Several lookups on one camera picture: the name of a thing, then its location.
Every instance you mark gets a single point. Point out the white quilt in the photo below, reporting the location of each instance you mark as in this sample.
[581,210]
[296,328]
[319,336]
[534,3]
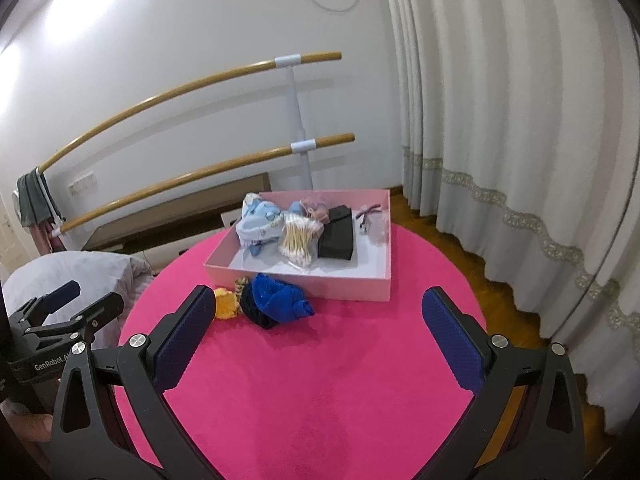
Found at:
[100,270]

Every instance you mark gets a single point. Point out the person's left hand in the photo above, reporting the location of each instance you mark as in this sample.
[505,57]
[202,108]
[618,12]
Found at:
[32,425]

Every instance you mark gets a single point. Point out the white wall socket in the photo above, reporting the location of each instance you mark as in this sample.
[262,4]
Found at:
[82,183]

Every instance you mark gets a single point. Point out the white curtain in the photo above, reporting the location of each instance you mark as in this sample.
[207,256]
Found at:
[500,110]

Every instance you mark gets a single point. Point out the leopard print scrunchie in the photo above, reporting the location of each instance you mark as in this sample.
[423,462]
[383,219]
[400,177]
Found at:
[241,285]

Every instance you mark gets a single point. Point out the white barre post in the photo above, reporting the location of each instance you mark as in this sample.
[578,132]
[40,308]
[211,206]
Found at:
[295,105]

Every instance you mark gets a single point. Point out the clear plastic packet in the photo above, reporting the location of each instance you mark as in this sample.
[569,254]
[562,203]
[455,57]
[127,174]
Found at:
[375,225]

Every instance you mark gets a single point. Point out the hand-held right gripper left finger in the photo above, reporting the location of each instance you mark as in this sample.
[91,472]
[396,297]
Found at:
[185,340]

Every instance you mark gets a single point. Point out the pink cardboard box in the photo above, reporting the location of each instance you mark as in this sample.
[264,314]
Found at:
[325,287]

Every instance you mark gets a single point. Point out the short wooden ballet barre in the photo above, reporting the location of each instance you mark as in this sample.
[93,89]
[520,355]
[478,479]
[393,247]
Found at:
[200,172]

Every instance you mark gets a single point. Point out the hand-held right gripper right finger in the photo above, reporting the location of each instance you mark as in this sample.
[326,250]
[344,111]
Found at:
[452,342]

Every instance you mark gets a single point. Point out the blue baby mitten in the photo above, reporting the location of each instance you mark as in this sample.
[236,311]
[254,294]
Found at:
[295,207]

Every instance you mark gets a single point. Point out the black case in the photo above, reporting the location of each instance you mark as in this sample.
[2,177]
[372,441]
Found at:
[337,240]

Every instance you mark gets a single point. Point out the grey hanging cloth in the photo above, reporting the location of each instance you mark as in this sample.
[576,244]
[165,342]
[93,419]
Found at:
[32,200]

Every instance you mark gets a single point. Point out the light blue baby hat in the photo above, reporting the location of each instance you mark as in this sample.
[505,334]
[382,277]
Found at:
[257,222]

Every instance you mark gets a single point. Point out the bag of cotton swabs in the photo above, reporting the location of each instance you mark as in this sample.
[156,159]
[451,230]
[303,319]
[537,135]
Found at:
[297,240]

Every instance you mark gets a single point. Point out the blue knitted cloth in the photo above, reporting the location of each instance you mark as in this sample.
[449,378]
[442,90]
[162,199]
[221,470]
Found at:
[275,300]

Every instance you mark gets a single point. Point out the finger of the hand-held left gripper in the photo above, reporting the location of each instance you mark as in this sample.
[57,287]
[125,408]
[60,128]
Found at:
[95,312]
[57,297]

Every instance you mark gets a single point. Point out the pink hanging cloth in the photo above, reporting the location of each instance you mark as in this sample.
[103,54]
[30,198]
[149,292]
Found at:
[45,235]

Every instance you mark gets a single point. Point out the brown and white bench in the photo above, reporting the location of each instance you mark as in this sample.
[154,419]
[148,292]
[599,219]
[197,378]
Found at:
[165,217]

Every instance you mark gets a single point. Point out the yellow crocheted toy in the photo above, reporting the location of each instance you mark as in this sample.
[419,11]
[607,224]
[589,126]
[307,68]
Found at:
[227,302]

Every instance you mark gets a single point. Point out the pink round tablecloth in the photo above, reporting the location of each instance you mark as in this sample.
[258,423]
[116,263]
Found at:
[300,385]

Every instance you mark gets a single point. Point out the long wooden ballet barre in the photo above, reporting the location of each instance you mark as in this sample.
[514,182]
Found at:
[150,97]

